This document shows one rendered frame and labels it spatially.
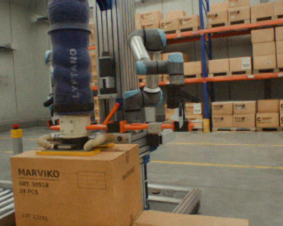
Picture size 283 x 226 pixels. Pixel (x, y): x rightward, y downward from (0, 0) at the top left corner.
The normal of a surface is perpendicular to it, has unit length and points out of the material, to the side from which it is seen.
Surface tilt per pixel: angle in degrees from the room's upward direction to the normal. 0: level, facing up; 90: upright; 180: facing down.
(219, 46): 90
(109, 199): 90
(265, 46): 88
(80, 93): 78
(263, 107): 90
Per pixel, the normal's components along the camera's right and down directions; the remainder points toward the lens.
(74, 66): 0.37, 0.35
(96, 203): -0.29, 0.07
